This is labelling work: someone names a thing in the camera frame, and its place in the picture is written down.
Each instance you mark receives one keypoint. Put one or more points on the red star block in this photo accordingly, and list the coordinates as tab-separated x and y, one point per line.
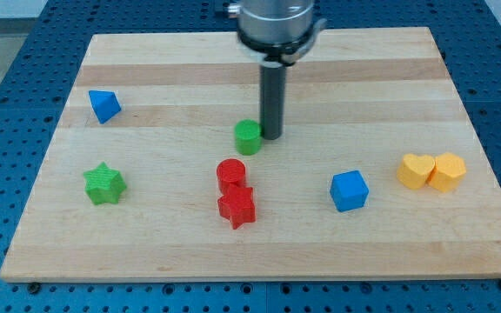
237	205

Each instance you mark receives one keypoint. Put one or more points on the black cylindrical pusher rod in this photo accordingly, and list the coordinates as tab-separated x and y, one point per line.
272	90

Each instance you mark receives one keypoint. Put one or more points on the yellow heart block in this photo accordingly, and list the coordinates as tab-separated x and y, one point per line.
414	170

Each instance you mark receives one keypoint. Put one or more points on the wooden board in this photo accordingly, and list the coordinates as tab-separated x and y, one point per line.
360	100

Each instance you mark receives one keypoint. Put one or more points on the green star block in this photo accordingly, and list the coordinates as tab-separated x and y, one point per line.
103	184

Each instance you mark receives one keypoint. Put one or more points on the blue cube block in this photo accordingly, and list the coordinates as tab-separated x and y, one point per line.
349	191

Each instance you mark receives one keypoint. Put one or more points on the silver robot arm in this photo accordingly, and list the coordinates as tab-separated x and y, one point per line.
276	33

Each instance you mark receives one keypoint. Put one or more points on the green cylinder block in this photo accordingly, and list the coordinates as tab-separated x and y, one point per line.
247	137

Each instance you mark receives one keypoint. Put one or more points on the yellow hexagon block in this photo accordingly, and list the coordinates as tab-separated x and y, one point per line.
448	172

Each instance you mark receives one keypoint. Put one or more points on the blue perforated table plate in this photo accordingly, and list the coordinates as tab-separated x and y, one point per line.
38	82

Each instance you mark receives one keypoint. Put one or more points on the red cylinder block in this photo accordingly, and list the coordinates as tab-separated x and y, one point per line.
231	171

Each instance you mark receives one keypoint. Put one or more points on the blue triangular block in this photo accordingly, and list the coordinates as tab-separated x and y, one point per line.
104	104

